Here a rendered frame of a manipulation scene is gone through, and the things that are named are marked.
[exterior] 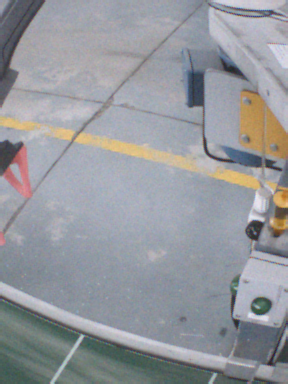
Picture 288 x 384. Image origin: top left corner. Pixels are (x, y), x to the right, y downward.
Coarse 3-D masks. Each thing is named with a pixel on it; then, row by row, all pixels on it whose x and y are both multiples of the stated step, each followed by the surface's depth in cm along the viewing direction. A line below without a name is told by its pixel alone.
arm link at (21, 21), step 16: (16, 0) 62; (32, 0) 62; (0, 16) 63; (16, 16) 63; (32, 16) 64; (0, 32) 64; (16, 32) 64; (0, 48) 65; (0, 64) 66; (0, 80) 67; (0, 96) 69
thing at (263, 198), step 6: (258, 192) 102; (264, 192) 101; (258, 198) 101; (264, 198) 101; (270, 198) 101; (258, 204) 102; (264, 204) 101; (252, 210) 104; (258, 210) 102; (264, 210) 102; (252, 216) 103; (258, 216) 103; (264, 216) 103
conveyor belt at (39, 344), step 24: (0, 312) 187; (24, 312) 188; (0, 336) 179; (24, 336) 180; (48, 336) 181; (72, 336) 181; (0, 360) 172; (24, 360) 173; (48, 360) 173; (72, 360) 174; (96, 360) 174; (120, 360) 175; (144, 360) 174
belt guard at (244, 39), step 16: (208, 16) 110; (224, 16) 108; (224, 32) 104; (240, 32) 103; (256, 32) 103; (272, 32) 104; (224, 48) 106; (240, 48) 99; (256, 48) 98; (240, 64) 101; (256, 64) 94; (272, 64) 94; (256, 80) 96; (272, 80) 90; (272, 96) 91; (272, 112) 93
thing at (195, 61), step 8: (184, 48) 119; (184, 56) 117; (192, 56) 117; (200, 56) 117; (208, 56) 118; (216, 56) 118; (184, 64) 118; (192, 64) 115; (200, 64) 115; (208, 64) 115; (216, 64) 115; (184, 72) 114; (192, 72) 113; (200, 72) 113; (184, 80) 121; (192, 80) 114; (200, 80) 115; (184, 88) 124; (192, 88) 116; (200, 88) 116; (192, 96) 117; (200, 96) 117; (192, 104) 118; (200, 104) 118
